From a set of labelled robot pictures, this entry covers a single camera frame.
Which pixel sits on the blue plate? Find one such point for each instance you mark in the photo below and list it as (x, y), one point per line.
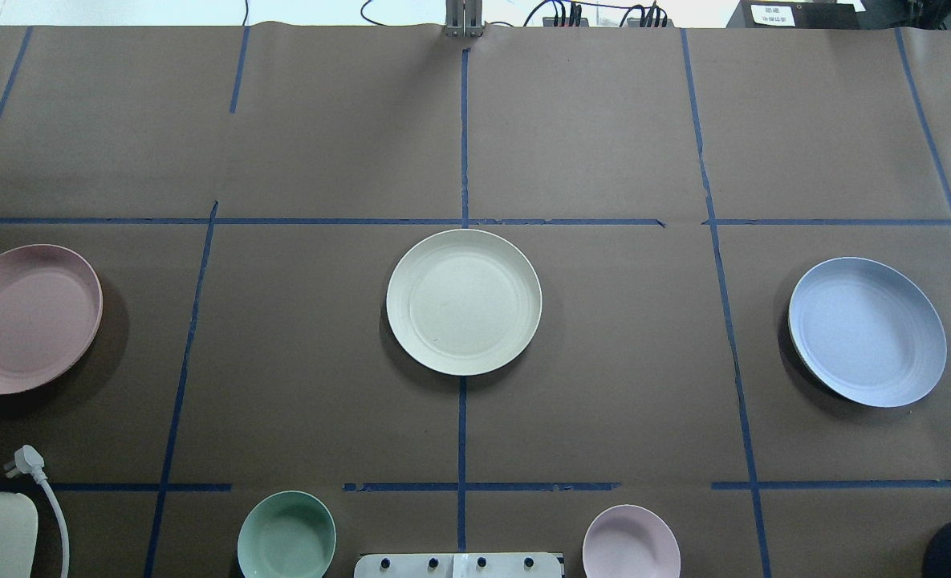
(867, 332)

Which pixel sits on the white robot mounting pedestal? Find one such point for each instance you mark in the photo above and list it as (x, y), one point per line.
(461, 564)

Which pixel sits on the pink plate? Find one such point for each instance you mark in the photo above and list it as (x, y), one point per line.
(51, 306)

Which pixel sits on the cream white plate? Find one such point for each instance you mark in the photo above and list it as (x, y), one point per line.
(464, 302)

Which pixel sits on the green bowl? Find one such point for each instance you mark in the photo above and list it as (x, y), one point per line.
(288, 534)

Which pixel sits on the black power strip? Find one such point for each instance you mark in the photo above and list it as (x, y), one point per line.
(635, 16)

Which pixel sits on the aluminium frame post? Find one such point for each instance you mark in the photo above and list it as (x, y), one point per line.
(463, 19)

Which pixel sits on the pink bowl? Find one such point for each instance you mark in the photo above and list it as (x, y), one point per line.
(630, 541)

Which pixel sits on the black box with label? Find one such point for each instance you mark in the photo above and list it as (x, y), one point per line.
(821, 15)

